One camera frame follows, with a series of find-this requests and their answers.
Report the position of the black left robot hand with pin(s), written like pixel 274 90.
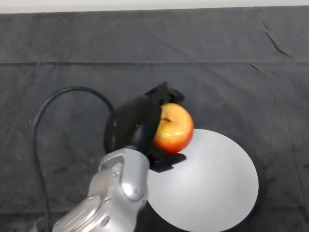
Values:
pixel 135 120

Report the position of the red yellow apple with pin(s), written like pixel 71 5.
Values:
pixel 175 130

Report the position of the white round plate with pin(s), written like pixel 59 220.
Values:
pixel 207 183

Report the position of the black table cloth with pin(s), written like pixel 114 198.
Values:
pixel 217 60

